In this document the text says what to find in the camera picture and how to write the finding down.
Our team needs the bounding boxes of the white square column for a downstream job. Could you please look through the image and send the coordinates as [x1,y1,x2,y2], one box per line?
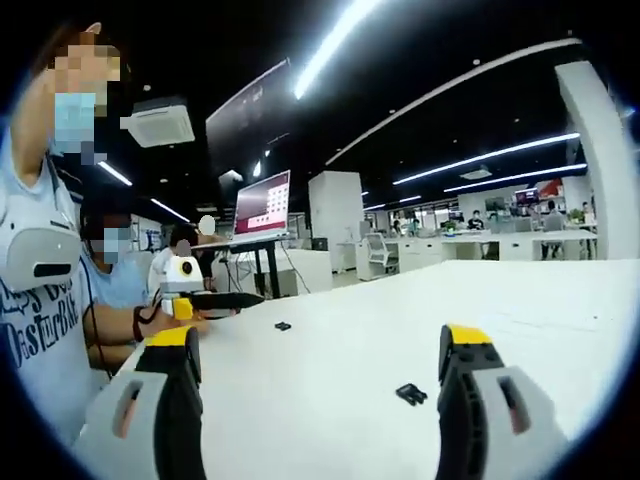
[307,170,365,253]

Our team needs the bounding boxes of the black hanging panel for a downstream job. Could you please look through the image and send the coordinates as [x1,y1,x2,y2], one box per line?
[204,57,293,177]

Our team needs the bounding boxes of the standing desk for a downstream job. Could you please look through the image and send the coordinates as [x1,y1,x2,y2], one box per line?
[191,234,297,301]

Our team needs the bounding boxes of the black device cable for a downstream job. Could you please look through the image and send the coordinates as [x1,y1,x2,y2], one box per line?
[80,238,115,382]

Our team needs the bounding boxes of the ceiling air conditioner unit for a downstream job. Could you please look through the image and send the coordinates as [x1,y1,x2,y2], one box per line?
[119,96,197,149]

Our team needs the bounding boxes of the white office chair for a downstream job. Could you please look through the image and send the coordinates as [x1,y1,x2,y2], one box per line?
[365,233,401,277]

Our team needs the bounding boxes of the white low cabinet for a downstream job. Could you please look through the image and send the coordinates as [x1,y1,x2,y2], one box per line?
[277,248,335,297]

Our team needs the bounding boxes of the white chest-worn device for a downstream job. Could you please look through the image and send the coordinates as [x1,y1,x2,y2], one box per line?
[0,197,82,294]

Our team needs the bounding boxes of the long ceiling light strip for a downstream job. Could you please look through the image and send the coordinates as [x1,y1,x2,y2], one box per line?
[442,162,588,194]
[292,0,384,101]
[391,131,582,187]

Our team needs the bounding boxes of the open laptop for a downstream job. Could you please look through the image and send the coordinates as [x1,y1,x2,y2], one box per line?
[219,169,292,247]

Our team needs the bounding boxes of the person's left hand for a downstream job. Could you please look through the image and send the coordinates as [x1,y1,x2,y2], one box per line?
[143,308,212,342]

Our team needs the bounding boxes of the black wristband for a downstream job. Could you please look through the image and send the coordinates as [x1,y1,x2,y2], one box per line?
[132,305,157,343]

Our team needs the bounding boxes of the white slanted pillar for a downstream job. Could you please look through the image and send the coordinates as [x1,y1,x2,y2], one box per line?
[553,60,632,261]

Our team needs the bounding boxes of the row of white office desks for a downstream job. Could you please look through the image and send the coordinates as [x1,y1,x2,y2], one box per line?
[353,228,600,281]

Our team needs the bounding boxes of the person's torso in printed shirt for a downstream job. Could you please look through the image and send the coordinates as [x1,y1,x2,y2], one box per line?
[0,124,114,451]

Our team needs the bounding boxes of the short ceiling light strip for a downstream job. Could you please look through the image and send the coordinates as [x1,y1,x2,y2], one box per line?
[149,197,192,224]
[96,160,134,188]

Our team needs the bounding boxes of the large black plastic buckle part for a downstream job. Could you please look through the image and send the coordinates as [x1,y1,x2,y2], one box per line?
[395,382,429,407]

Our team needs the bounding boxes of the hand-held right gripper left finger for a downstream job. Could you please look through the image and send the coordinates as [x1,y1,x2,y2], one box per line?
[74,324,207,480]

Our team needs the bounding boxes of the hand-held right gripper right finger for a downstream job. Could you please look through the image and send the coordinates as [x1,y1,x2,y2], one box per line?
[435,323,571,480]

